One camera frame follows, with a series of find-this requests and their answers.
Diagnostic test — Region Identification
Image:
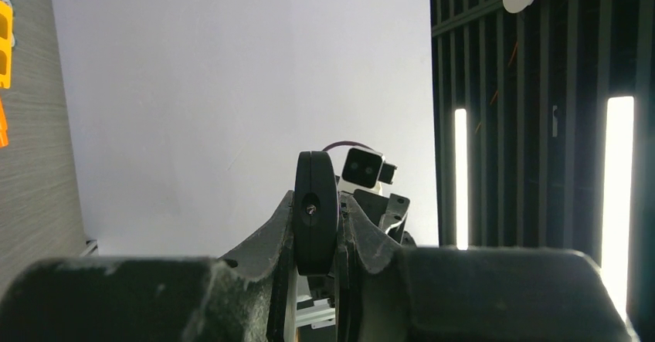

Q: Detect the orange plastic handle tool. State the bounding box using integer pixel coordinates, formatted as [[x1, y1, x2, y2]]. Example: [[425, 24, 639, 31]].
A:
[[0, 101, 9, 148]]

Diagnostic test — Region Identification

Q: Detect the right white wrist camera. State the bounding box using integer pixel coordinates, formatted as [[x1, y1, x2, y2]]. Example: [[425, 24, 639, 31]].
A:
[[337, 146, 397, 195]]

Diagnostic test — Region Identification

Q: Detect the black remote control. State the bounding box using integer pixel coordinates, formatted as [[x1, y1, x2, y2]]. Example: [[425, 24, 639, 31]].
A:
[[292, 151, 339, 276]]

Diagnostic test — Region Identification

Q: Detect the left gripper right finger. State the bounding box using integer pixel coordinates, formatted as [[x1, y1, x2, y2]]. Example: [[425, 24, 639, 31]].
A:
[[335, 195, 637, 341]]

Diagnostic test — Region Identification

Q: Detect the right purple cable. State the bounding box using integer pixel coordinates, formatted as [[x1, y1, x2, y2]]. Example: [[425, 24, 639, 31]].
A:
[[322, 141, 372, 152]]

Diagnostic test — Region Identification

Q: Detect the yellow triangular plastic frame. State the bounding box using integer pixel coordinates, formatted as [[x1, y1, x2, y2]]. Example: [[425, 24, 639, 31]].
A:
[[1, 0, 14, 89]]

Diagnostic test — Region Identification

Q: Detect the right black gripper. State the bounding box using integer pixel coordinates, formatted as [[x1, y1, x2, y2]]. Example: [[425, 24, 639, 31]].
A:
[[354, 189, 416, 247]]

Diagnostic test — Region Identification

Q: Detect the left bright light strip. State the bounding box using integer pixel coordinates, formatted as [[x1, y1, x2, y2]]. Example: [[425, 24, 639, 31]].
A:
[[454, 109, 469, 249]]

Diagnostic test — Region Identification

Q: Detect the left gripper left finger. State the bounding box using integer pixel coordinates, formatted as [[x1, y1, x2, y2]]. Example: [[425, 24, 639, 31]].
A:
[[1, 192, 297, 341]]

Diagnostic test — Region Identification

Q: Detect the bright light strip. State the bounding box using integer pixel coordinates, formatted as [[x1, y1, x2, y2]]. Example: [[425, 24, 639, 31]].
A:
[[601, 96, 634, 320], [454, 109, 469, 249]]

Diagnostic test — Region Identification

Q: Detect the right bright light strip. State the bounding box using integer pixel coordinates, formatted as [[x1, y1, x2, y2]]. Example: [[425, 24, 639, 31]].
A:
[[601, 96, 634, 320]]

